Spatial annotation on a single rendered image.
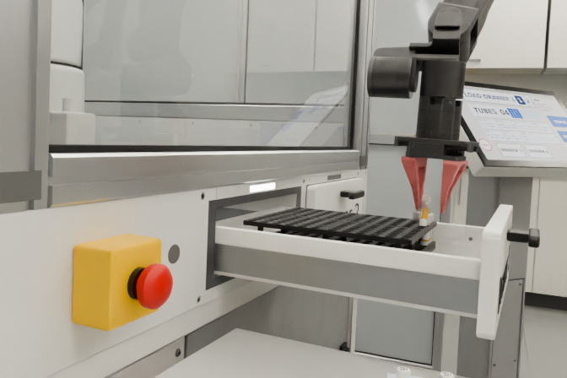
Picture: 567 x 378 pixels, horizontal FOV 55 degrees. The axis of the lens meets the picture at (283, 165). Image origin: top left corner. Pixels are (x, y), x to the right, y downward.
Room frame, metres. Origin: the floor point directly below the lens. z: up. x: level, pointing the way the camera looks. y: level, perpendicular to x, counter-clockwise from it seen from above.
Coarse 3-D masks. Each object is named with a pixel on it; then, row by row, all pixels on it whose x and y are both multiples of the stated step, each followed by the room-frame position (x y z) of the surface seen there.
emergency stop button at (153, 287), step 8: (152, 264) 0.48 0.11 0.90; (160, 264) 0.48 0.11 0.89; (144, 272) 0.47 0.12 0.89; (152, 272) 0.47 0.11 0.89; (160, 272) 0.47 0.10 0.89; (168, 272) 0.48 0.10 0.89; (144, 280) 0.46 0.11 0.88; (152, 280) 0.46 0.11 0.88; (160, 280) 0.47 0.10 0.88; (168, 280) 0.48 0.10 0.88; (136, 288) 0.47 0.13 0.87; (144, 288) 0.46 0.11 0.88; (152, 288) 0.46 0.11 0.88; (160, 288) 0.47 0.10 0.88; (168, 288) 0.48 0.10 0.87; (144, 296) 0.46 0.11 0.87; (152, 296) 0.46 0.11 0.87; (160, 296) 0.47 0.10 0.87; (168, 296) 0.48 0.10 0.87; (144, 304) 0.46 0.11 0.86; (152, 304) 0.47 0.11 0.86; (160, 304) 0.47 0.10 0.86
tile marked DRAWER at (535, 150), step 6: (528, 144) 1.52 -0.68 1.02; (534, 144) 1.53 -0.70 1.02; (528, 150) 1.50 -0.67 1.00; (534, 150) 1.51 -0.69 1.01; (540, 150) 1.53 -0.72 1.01; (546, 150) 1.54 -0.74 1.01; (534, 156) 1.49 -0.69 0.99; (540, 156) 1.51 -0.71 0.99; (546, 156) 1.52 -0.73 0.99; (552, 156) 1.53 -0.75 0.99
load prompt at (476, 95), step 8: (464, 88) 1.58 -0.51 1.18; (464, 96) 1.55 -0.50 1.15; (472, 96) 1.57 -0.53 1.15; (480, 96) 1.58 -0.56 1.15; (488, 96) 1.60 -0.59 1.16; (496, 96) 1.62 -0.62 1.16; (504, 96) 1.64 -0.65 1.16; (512, 96) 1.66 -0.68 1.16; (520, 96) 1.68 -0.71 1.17; (528, 96) 1.70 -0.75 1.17; (504, 104) 1.61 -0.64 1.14; (512, 104) 1.63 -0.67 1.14; (520, 104) 1.65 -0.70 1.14; (528, 104) 1.67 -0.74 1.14
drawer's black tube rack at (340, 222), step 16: (304, 208) 0.86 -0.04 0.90; (256, 224) 0.71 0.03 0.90; (272, 224) 0.70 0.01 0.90; (288, 224) 0.70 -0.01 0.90; (304, 224) 0.71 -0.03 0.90; (320, 224) 0.71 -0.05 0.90; (336, 224) 0.71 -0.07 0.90; (352, 224) 0.72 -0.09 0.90; (368, 224) 0.73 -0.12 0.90; (384, 224) 0.73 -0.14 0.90; (400, 224) 0.74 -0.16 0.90; (416, 224) 0.74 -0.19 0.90; (352, 240) 0.76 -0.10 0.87; (368, 240) 0.77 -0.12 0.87; (384, 240) 0.64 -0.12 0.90
